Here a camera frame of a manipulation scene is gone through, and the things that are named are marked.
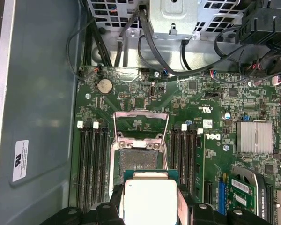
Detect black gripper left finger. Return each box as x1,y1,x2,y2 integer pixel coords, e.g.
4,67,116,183
38,184,125,225

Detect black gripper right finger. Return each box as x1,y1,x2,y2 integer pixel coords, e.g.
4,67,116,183
177,184,274,225

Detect silver CPU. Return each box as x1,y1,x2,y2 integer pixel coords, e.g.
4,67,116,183
121,168,179,225

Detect thin metal locking lever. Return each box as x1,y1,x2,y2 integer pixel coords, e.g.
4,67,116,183
163,140,169,171

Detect metal socket cover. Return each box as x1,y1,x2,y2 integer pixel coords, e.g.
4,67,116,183
113,111,171,150

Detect CPU socket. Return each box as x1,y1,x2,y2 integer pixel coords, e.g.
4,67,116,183
110,138,168,188

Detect black expansion slot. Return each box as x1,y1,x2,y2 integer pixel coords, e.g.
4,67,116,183
203,180,213,211

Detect blue expansion slot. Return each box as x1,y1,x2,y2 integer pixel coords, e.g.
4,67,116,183
219,173,227,215

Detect green RAM stick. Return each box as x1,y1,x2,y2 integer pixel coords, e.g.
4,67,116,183
196,132,206,204

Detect black RAM slot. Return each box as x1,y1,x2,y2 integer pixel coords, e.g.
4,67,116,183
101,121,111,207
93,121,102,209
76,121,87,210
170,124,179,186
188,127,197,202
86,121,94,210
179,124,188,188

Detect silver finned heatsink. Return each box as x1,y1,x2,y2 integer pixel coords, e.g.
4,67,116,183
236,120,274,155

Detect white case sticker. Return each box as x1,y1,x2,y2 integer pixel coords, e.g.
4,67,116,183
12,140,30,183

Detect green motherboard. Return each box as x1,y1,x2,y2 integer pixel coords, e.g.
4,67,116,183
69,65,281,225

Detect silver coin battery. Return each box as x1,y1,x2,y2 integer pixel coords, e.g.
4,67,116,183
97,78,114,95

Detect black PC case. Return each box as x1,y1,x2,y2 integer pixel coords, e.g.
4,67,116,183
0,0,281,225

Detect silver metal drive cage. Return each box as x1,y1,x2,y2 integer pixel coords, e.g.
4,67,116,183
86,0,249,42

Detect black plastic connector block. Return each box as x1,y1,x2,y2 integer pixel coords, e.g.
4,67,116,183
238,0,281,46

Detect thick black cable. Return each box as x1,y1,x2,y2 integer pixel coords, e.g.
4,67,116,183
138,8,246,77

